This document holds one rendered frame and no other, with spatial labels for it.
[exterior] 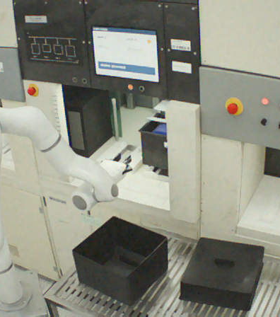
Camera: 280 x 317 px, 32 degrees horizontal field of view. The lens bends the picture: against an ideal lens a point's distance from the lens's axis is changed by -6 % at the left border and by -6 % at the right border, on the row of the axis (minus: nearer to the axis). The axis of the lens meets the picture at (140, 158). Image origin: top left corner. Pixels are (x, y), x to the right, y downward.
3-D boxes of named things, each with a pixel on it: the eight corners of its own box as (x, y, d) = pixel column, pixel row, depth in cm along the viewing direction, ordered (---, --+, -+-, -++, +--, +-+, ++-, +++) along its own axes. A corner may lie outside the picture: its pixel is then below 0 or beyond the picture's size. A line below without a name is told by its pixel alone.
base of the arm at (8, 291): (-9, 315, 182) (-21, 284, 173) (-13, 284, 198) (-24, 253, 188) (35, 307, 187) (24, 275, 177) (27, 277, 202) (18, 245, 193)
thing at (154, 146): (139, 170, 244) (135, 111, 228) (158, 150, 260) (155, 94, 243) (186, 181, 234) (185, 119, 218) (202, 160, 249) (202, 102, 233)
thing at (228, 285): (177, 299, 188) (177, 277, 181) (199, 252, 211) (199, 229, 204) (249, 311, 178) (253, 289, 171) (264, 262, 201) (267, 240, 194)
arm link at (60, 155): (79, 126, 161) (125, 187, 179) (44, 132, 170) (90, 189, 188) (68, 146, 156) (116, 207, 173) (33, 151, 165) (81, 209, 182)
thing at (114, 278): (117, 245, 219) (113, 214, 210) (170, 267, 204) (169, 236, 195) (76, 280, 200) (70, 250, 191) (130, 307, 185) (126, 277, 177)
